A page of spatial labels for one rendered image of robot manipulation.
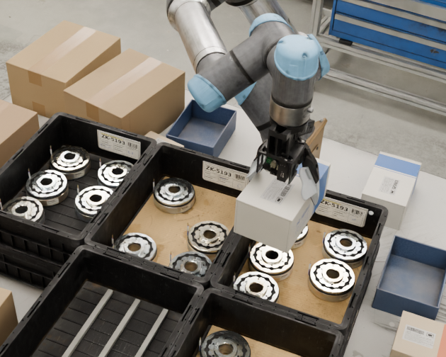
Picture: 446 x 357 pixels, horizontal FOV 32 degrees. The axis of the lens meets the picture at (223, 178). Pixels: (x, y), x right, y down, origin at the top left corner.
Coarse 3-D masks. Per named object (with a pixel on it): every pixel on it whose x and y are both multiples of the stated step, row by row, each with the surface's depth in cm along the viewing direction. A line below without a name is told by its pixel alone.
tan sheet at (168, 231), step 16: (208, 192) 198; (144, 208) 193; (192, 208) 193; (208, 208) 194; (224, 208) 194; (144, 224) 188; (160, 224) 189; (176, 224) 189; (192, 224) 189; (224, 224) 190; (160, 240) 184; (176, 240) 185; (160, 256) 180
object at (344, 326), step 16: (336, 192) 185; (384, 208) 182; (384, 224) 180; (240, 240) 172; (224, 256) 168; (368, 256) 170; (224, 288) 161; (272, 304) 158; (352, 304) 159; (320, 320) 156
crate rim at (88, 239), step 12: (156, 144) 196; (168, 144) 196; (204, 156) 193; (144, 168) 189; (240, 168) 191; (132, 180) 185; (120, 192) 182; (108, 216) 176; (96, 228) 172; (84, 240) 169; (228, 240) 171; (120, 252) 168; (156, 264) 165; (216, 264) 166; (192, 276) 163; (204, 288) 163
